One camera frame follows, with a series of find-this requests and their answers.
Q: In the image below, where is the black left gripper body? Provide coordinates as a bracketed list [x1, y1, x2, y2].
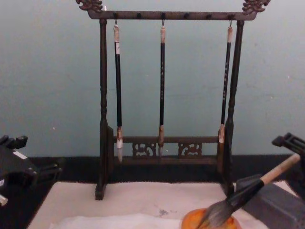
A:
[0, 142, 41, 193]

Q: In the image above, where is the large brush with tan handle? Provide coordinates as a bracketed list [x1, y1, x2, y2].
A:
[198, 153, 302, 229]

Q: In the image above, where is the black table cloth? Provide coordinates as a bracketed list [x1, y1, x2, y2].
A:
[0, 154, 305, 229]

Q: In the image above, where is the grey inkstone box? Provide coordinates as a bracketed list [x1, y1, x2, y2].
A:
[234, 174, 305, 229]

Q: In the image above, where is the white paper sheet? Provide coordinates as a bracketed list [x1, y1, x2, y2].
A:
[49, 211, 187, 229]

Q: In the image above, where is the black brush with pale ferrule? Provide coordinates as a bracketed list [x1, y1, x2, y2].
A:
[217, 25, 234, 144]

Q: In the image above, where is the white felt mat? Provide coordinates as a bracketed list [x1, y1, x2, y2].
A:
[27, 180, 297, 229]

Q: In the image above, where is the dark carved wooden brush rack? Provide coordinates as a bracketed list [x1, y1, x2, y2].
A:
[75, 0, 271, 201]

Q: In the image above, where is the black brush with white label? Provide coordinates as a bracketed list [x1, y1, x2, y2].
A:
[112, 23, 125, 164]

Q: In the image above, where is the orange ink dish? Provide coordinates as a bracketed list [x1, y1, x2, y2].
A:
[181, 208, 239, 229]

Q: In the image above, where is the black brush with grey tip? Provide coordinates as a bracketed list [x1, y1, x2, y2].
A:
[157, 24, 167, 157]

